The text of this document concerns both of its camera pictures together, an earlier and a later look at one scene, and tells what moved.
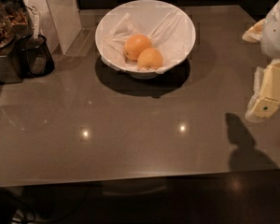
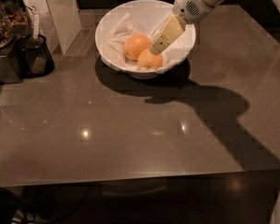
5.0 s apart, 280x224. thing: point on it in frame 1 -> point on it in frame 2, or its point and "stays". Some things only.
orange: x=149 y=58 stays
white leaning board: x=58 y=7 stays
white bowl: x=145 y=37 stays
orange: x=134 y=45 stays
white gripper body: x=276 y=32 -> x=187 y=4
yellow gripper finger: x=272 y=86 -> x=174 y=28
